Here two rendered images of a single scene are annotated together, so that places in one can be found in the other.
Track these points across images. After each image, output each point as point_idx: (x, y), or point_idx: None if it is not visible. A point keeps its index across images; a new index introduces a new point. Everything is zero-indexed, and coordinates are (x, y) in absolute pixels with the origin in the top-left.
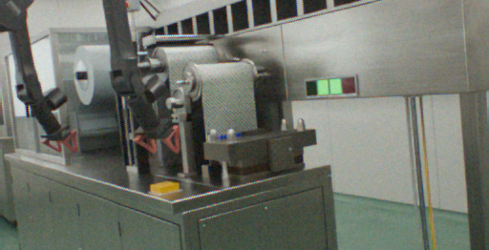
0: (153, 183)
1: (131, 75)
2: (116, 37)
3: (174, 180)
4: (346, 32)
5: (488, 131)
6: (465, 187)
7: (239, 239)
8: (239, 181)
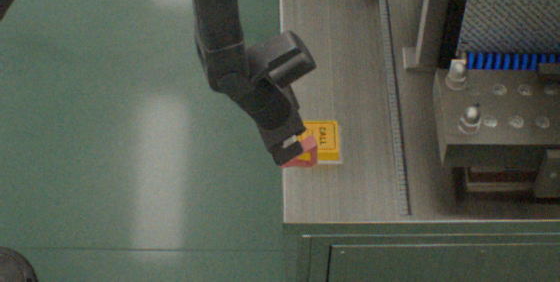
0: (336, 69)
1: (221, 75)
2: (199, 14)
3: (375, 81)
4: None
5: None
6: None
7: (408, 274)
8: (452, 194)
